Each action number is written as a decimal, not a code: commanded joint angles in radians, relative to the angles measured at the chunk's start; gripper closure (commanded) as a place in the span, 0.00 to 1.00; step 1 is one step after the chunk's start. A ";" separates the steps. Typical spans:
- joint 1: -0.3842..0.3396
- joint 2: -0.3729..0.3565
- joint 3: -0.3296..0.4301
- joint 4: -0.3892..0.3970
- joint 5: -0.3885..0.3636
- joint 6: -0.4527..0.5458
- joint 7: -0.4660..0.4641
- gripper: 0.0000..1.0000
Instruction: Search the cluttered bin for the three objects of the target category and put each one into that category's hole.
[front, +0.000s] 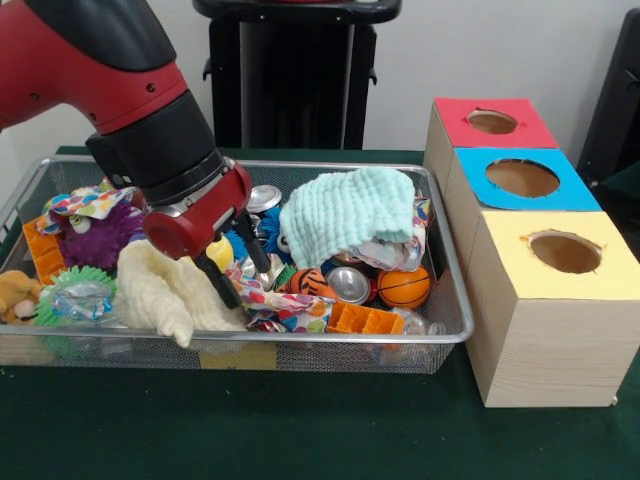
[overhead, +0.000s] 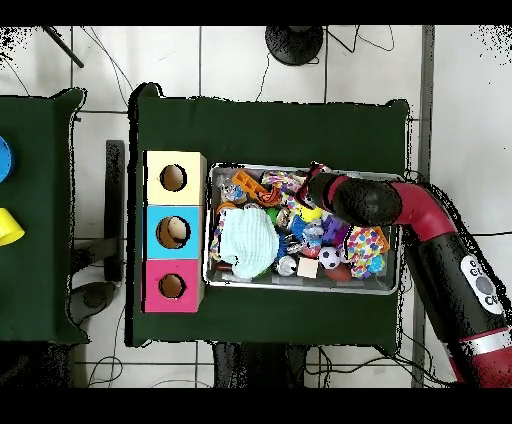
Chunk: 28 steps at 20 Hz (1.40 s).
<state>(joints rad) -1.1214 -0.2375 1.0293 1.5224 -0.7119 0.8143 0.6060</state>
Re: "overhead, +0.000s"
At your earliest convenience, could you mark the wooden box with three holes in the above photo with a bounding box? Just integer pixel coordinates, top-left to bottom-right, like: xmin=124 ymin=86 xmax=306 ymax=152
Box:
xmin=142 ymin=150 xmax=208 ymax=314

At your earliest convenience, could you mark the shallow clear mesh bin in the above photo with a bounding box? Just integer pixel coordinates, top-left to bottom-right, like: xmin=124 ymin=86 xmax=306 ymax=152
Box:
xmin=203 ymin=162 xmax=404 ymax=296

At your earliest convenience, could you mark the yellow ball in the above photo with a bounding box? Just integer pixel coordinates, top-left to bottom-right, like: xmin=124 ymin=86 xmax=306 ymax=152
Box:
xmin=297 ymin=203 xmax=323 ymax=224

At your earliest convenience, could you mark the orange tiger plush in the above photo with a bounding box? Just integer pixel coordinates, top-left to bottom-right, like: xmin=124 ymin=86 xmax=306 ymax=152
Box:
xmin=255 ymin=185 xmax=283 ymax=207

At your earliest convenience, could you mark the orange plastic grid tray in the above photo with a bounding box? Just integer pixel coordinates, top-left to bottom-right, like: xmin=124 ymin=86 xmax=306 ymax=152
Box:
xmin=231 ymin=169 xmax=267 ymax=197

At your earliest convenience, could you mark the black and white soccer ball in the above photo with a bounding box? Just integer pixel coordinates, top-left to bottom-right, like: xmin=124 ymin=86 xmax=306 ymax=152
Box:
xmin=318 ymin=246 xmax=342 ymax=270

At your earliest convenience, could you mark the mint green knitted cloth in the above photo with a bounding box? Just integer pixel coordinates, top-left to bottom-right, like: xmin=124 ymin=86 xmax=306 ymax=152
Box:
xmin=218 ymin=207 xmax=280 ymax=280

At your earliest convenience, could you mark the brown football toy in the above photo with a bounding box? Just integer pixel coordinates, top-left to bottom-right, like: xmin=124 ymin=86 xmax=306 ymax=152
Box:
xmin=324 ymin=263 xmax=353 ymax=282

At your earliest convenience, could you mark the black round stand base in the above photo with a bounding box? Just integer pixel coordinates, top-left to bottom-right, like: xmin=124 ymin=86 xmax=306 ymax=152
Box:
xmin=264 ymin=26 xmax=325 ymax=67

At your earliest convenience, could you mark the black upright panel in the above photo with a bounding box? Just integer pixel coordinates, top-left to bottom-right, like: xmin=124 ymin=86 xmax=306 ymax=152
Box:
xmin=104 ymin=139 xmax=126 ymax=283

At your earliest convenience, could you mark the grey rounded stand foot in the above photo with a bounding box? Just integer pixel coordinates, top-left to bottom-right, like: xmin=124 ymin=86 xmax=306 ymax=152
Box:
xmin=67 ymin=280 xmax=119 ymax=326

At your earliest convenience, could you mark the dark green side table cloth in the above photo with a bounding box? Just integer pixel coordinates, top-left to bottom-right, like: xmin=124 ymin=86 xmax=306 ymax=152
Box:
xmin=0 ymin=88 xmax=89 ymax=345

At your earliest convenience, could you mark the black tripod leg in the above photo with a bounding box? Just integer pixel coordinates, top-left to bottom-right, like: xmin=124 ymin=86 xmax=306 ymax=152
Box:
xmin=41 ymin=26 xmax=86 ymax=69

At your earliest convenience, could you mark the yellow cup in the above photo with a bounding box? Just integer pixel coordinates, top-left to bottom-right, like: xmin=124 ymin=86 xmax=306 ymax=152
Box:
xmin=0 ymin=207 xmax=26 ymax=247

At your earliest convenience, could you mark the blue cup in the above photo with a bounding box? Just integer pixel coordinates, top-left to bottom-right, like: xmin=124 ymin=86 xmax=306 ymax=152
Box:
xmin=0 ymin=135 xmax=15 ymax=184

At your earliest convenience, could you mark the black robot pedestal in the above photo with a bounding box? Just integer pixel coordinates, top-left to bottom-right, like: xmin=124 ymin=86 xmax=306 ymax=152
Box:
xmin=211 ymin=341 xmax=309 ymax=388

